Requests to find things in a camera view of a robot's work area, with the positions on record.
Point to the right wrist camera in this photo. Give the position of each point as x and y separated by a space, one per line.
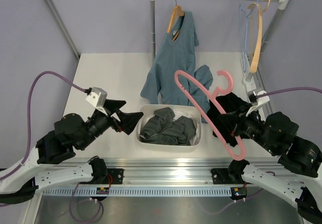
257 101

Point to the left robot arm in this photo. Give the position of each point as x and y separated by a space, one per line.
71 133

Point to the light blue cable duct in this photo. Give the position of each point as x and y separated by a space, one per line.
83 191

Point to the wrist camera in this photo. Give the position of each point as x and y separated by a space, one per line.
257 101
96 97

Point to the beige plastic hanger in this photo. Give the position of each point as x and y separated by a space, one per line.
257 50

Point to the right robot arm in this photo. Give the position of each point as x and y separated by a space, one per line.
278 136

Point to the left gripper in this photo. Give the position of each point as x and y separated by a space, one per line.
129 120

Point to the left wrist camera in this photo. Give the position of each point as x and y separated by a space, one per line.
96 97

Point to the black t shirt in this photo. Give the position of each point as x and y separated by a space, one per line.
230 103

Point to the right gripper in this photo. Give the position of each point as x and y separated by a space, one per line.
233 121

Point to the grey clothes in basket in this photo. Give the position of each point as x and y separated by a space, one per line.
165 129

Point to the white laundry basket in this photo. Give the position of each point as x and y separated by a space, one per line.
188 111

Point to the wooden hanger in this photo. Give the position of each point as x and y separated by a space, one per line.
177 12

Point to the teal blue t shirt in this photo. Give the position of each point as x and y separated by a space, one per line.
176 52

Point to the aluminium mounting rail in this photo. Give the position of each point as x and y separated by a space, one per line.
168 171

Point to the light blue wire hanger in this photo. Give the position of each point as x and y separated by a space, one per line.
243 20

